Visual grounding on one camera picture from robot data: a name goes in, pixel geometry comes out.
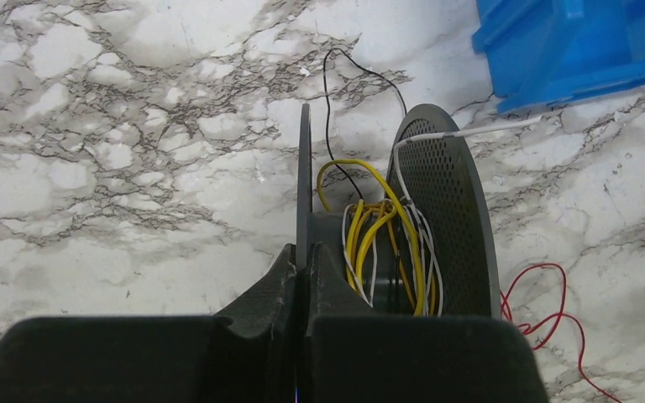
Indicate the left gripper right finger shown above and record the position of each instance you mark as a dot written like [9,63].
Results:
[354,354]

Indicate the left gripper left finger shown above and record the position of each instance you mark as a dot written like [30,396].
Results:
[244,353]

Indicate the black round spool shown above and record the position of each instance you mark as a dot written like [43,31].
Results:
[427,246]

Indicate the blue plastic bin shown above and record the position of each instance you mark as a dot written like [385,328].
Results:
[547,53]

